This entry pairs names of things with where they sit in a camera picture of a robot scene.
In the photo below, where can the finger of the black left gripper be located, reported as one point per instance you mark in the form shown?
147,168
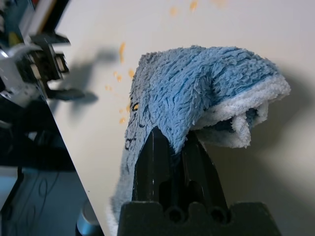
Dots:
66,94
51,39

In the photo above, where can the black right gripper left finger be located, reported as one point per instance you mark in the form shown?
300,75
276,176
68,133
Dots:
153,172

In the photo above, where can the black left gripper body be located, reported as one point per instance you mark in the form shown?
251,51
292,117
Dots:
44,64

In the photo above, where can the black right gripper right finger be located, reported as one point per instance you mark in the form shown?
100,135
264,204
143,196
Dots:
199,177

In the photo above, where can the blue terry rag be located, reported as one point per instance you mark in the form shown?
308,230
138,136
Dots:
184,81

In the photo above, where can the yellow liquid spill drops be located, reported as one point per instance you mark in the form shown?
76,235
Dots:
122,50

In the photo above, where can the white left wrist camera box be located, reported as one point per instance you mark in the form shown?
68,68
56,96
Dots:
12,73

